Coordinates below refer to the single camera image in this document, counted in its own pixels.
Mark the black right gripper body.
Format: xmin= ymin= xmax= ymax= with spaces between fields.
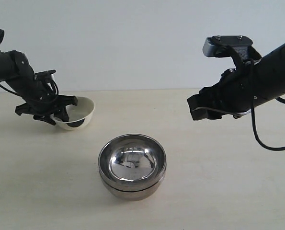
xmin=199 ymin=59 xmax=254 ymax=112

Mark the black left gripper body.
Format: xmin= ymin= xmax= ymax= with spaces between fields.
xmin=14 ymin=75 xmax=59 ymax=116

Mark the ribbed stainless steel bowl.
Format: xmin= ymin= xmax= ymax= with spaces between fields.
xmin=98 ymin=133 xmax=167 ymax=179

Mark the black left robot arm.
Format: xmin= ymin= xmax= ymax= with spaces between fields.
xmin=0 ymin=51 xmax=78 ymax=125

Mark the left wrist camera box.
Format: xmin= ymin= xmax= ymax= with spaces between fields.
xmin=34 ymin=69 xmax=56 ymax=83

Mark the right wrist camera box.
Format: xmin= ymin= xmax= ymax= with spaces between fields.
xmin=202 ymin=35 xmax=262 ymax=60

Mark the smooth stainless steel bowl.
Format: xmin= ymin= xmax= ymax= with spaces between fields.
xmin=99 ymin=169 xmax=166 ymax=201

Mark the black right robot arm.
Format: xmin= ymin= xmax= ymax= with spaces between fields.
xmin=187 ymin=35 xmax=285 ymax=121

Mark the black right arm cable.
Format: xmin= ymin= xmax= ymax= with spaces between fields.
xmin=233 ymin=58 xmax=285 ymax=151

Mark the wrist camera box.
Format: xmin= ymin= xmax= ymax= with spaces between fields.
xmin=202 ymin=35 xmax=262 ymax=60
xmin=34 ymin=69 xmax=56 ymax=83

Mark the white ceramic bowl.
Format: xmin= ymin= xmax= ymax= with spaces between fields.
xmin=50 ymin=96 xmax=95 ymax=130

